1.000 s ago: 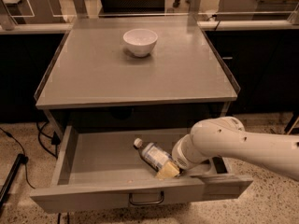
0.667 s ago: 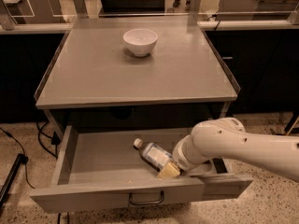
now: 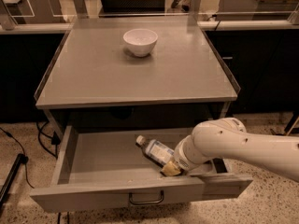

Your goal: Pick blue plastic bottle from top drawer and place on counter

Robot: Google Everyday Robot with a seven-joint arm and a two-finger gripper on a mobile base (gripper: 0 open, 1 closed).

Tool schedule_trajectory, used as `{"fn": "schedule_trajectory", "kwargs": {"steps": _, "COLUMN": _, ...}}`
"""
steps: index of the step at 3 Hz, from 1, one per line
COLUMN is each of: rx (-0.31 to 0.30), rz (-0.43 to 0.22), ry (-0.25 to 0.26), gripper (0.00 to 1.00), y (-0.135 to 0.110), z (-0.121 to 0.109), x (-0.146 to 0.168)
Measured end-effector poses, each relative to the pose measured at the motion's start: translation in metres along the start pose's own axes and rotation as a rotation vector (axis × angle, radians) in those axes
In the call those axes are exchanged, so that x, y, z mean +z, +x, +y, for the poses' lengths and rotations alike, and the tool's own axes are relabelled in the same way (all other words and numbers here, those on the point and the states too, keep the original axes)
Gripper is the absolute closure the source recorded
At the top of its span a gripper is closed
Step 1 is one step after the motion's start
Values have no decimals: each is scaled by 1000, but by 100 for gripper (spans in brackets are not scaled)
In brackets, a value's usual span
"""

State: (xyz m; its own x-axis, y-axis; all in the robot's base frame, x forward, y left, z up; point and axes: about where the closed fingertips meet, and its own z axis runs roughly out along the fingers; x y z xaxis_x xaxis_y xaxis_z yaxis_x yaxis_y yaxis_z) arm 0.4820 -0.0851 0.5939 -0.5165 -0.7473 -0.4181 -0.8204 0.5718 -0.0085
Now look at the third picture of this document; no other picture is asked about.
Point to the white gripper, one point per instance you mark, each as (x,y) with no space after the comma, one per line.
(181,158)

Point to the blue plastic water bottle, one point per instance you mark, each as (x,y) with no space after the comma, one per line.
(155,150)

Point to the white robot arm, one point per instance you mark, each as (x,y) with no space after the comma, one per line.
(228,139)

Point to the grey open drawer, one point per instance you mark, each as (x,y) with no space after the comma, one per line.
(107,170)

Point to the grey counter cabinet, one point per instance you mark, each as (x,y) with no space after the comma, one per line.
(94,69)

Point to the wheeled cart base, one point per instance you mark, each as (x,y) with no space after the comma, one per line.
(292,126)

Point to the white ceramic bowl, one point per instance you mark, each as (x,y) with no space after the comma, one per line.
(140,42)

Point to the black floor bar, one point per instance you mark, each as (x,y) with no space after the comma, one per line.
(20,159)

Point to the dark chair back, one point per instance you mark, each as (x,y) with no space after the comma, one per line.
(116,8)

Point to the black power cable cluster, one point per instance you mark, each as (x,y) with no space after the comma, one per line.
(49,142)

